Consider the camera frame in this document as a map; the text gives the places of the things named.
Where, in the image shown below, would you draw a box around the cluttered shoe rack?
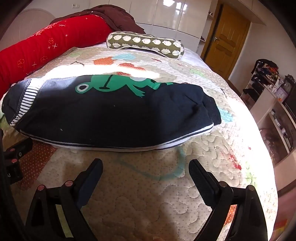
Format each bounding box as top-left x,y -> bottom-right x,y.
241,59 -> 283,110

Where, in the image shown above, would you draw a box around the wall power socket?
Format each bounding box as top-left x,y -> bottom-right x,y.
72,4 -> 80,9

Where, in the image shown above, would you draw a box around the dark maroon blanket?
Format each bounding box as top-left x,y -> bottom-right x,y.
50,4 -> 145,34

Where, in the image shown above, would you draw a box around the green hedgehog-pattern bolster pillow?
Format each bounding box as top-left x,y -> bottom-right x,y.
106,31 -> 184,59

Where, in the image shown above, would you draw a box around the white round headboard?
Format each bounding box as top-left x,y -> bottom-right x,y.
0,9 -> 55,50

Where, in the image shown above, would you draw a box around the dark navy frog pants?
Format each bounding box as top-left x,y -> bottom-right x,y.
1,74 -> 221,152

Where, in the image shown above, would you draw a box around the long red bolster pillow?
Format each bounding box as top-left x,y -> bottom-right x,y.
1,15 -> 112,96

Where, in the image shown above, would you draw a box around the patchwork quilted bedspread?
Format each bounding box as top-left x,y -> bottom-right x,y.
11,44 -> 278,240

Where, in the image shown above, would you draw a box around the white glossy wardrobe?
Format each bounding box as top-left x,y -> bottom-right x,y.
90,0 -> 212,55

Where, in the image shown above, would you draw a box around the white shelf unit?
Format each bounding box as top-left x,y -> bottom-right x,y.
250,88 -> 295,193

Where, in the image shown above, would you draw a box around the small purple clock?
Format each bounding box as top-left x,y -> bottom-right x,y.
275,87 -> 288,102

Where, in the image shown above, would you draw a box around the wooden bedroom door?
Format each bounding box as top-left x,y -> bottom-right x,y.
201,1 -> 251,80

